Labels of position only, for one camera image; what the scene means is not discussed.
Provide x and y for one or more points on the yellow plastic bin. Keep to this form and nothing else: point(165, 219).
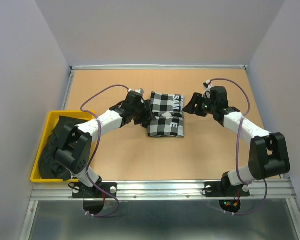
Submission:
point(50, 123)

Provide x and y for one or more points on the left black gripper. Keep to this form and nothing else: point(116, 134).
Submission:
point(148, 115)

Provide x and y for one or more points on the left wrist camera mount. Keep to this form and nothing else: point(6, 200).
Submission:
point(139, 91)

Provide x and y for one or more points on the aluminium front rail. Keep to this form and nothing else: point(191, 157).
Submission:
point(160, 190)

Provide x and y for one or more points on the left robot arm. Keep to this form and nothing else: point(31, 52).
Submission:
point(73, 146)

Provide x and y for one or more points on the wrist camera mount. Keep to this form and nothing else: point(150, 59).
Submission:
point(207, 86)
point(139, 91)

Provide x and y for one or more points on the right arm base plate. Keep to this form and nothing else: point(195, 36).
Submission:
point(216, 189)

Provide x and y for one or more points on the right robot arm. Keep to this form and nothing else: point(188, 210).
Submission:
point(268, 153)

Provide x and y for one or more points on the black white checkered shirt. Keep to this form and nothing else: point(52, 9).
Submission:
point(168, 116)

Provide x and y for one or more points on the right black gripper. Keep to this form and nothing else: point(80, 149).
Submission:
point(196, 98)

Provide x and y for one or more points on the dark shirt in bin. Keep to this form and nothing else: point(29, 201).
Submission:
point(48, 167)

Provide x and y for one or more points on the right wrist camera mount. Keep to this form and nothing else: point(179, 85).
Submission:
point(207, 86)

